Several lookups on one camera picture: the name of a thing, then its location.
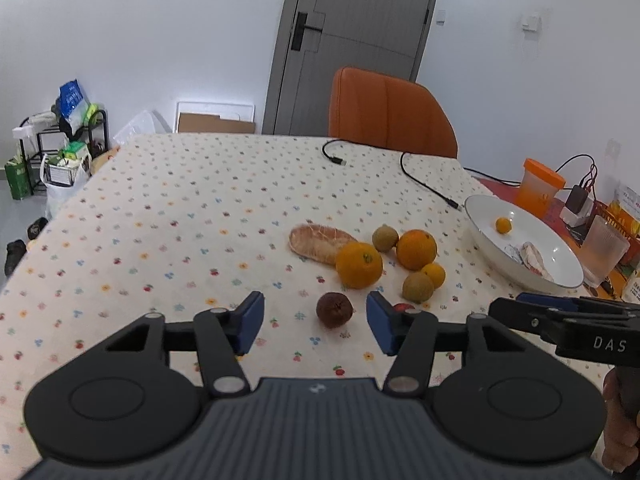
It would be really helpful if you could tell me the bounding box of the green-brown round fruit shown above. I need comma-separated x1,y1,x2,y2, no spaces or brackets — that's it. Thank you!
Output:
371,224,399,252
401,272,435,304

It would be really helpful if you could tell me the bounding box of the black shoe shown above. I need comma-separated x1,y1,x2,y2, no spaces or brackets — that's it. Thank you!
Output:
4,240,27,278

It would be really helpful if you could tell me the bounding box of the white shopping bag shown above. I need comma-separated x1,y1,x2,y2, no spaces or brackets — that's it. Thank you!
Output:
39,154,92,220

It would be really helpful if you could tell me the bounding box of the black usb cable right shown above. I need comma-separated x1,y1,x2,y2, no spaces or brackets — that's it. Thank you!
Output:
399,152,462,210

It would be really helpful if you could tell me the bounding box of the grey door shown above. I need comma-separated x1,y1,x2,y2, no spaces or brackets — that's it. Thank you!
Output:
262,0,436,136

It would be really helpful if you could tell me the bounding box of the white plate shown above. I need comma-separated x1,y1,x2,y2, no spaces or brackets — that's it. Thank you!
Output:
464,195,584,295

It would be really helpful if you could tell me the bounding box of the white power strip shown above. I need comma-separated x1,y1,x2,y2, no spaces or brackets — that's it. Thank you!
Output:
560,198,593,228

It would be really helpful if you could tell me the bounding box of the orange lidded jar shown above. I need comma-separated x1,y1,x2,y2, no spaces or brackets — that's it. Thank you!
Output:
514,158,566,219

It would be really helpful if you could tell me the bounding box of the wall light switch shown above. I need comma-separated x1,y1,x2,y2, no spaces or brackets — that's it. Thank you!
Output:
521,14,541,34

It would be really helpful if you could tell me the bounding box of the black door handle lock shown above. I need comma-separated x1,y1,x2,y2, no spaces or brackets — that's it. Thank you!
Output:
290,12,323,52

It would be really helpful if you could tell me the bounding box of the clear plastic bag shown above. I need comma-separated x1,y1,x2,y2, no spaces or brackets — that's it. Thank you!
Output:
113,110,171,146

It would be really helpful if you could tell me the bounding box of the cardboard sheet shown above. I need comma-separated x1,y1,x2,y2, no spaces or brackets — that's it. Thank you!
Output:
177,113,256,134

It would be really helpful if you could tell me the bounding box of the person's right hand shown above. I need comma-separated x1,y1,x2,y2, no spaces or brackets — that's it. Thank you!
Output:
602,368,639,472

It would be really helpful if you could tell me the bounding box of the dark brown wrinkled fruit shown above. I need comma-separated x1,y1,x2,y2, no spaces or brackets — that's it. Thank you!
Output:
316,292,354,330

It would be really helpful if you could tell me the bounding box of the pomelo segment in plate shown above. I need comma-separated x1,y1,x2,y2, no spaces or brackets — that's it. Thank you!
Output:
518,242,553,282

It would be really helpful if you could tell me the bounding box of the black metal shelf rack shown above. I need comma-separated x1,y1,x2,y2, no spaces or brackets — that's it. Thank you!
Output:
12,108,110,195

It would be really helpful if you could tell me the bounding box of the black usb cable left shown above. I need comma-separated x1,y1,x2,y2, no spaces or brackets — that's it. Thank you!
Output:
321,138,357,167

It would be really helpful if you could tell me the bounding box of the black usb cable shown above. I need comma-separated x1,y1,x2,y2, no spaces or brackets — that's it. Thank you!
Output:
321,138,357,167
399,152,462,210

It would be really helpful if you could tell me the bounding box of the large orange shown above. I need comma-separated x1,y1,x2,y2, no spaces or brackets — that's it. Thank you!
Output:
396,230,437,272
335,242,383,289

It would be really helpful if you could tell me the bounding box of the green-brown round fruit back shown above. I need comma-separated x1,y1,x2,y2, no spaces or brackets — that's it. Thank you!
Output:
371,224,399,252

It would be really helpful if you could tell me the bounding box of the large orange front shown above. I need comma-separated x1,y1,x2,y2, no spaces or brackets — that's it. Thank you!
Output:
335,242,383,289

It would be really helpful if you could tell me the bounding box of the large orange back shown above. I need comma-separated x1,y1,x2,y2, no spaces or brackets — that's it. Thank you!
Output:
396,230,437,272

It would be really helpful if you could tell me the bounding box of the ribbed clear glass cup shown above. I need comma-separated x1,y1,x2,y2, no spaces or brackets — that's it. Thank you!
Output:
578,216,629,288

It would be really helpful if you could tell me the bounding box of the small red fruit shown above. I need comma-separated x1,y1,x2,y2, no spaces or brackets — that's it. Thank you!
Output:
394,302,414,312

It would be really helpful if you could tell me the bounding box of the green-brown round fruit front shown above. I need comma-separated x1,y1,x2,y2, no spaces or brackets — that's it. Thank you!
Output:
401,272,435,304

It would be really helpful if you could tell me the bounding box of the orange chair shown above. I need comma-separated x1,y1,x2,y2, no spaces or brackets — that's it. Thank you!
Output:
329,67,458,158

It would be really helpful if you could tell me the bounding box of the small orange kumquat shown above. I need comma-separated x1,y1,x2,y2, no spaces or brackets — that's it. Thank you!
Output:
421,262,446,289

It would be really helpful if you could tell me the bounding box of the orange red table mat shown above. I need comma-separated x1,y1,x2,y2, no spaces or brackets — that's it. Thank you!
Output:
476,176,640,306

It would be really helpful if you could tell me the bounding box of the tiny orange in plate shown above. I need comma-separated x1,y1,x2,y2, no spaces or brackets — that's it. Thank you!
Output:
495,217,512,235

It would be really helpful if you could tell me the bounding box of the black charger adapter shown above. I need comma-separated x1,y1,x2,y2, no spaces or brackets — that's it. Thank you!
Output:
565,184,589,216

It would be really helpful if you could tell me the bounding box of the blue plastic bag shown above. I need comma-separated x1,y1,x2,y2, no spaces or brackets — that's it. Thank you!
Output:
58,79,90,132

